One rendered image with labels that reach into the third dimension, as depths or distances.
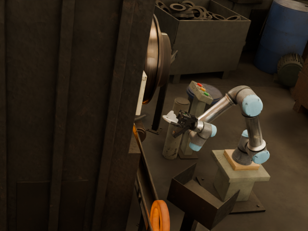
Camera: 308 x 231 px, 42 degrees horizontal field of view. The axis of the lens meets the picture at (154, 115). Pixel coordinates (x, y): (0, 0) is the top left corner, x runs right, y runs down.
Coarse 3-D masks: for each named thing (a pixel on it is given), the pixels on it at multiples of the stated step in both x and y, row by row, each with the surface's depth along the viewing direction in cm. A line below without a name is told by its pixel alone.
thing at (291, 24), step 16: (288, 0) 526; (272, 16) 508; (288, 16) 491; (304, 16) 487; (272, 32) 510; (288, 32) 498; (304, 32) 499; (272, 48) 515; (288, 48) 507; (304, 48) 524; (256, 64) 541; (272, 64) 522
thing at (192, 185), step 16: (176, 176) 192; (192, 176) 208; (176, 192) 190; (192, 192) 183; (208, 192) 203; (192, 208) 186; (208, 208) 180; (224, 208) 184; (192, 224) 200; (208, 224) 182
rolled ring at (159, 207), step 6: (156, 204) 166; (162, 204) 163; (156, 210) 171; (162, 210) 160; (150, 216) 174; (156, 216) 172; (162, 216) 159; (168, 216) 159; (156, 222) 172; (162, 222) 158; (168, 222) 158; (156, 228) 171; (162, 228) 158; (168, 228) 158
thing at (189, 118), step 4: (180, 112) 235; (180, 116) 233; (184, 116) 229; (188, 116) 232; (192, 116) 235; (196, 116) 237; (180, 120) 230; (184, 120) 231; (188, 120) 231; (192, 120) 234; (196, 120) 235; (180, 124) 232; (184, 124) 233; (188, 124) 235; (192, 124) 237; (196, 124) 235; (192, 128) 236
